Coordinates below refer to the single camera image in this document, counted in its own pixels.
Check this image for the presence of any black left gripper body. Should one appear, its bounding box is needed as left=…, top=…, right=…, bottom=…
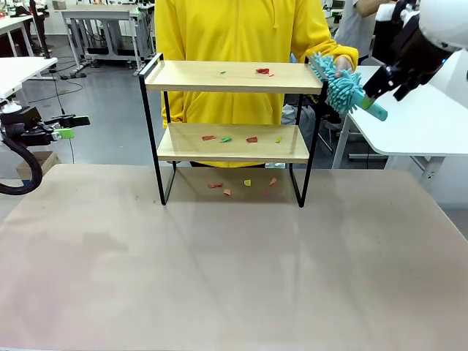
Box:
left=0, top=106, right=56, bottom=147

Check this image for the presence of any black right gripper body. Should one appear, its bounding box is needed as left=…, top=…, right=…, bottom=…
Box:
left=389, top=14, right=458, bottom=80

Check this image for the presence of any teal microfibre duster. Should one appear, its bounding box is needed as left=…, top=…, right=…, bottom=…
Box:
left=308, top=51, right=388, bottom=122

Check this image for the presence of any person's left forearm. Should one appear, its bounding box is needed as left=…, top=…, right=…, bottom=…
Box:
left=305, top=39, right=360, bottom=70

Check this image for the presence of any brown cardboard box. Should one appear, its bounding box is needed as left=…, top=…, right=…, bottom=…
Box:
left=16, top=151, right=60, bottom=178

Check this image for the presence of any black monitor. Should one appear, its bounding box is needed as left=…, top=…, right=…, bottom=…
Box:
left=371, top=20, right=398, bottom=63

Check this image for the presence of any large white table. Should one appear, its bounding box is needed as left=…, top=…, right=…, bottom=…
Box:
left=331, top=64, right=468, bottom=205

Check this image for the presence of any background person white shirt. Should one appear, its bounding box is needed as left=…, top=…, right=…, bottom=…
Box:
left=334, top=0, right=380, bottom=56

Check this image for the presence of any small white side table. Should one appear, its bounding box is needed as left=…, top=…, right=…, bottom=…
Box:
left=0, top=56, right=59, bottom=99

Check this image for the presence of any black stand pole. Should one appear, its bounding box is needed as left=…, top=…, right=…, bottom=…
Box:
left=29, top=0, right=52, bottom=60

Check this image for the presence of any white background desk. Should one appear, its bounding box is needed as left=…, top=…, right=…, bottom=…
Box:
left=0, top=14, right=36, bottom=52

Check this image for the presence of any person in yellow hoodie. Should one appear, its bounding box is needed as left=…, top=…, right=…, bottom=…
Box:
left=153, top=0, right=339, bottom=169

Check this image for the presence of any black floor cable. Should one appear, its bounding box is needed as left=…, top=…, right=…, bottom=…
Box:
left=53, top=67, right=87, bottom=165

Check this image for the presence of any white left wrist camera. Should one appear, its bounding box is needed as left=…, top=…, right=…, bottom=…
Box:
left=0, top=97, right=20, bottom=116

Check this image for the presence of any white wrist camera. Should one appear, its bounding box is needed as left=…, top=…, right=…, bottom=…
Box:
left=375, top=2, right=407, bottom=23
left=0, top=97, right=20, bottom=116

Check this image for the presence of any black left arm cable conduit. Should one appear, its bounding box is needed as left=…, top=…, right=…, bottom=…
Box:
left=0, top=135, right=44, bottom=195

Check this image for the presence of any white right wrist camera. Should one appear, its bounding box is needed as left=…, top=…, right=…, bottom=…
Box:
left=375, top=2, right=407, bottom=23

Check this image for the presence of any black frame wooden shelf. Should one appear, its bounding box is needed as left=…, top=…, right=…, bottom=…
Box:
left=137, top=53, right=329, bottom=208

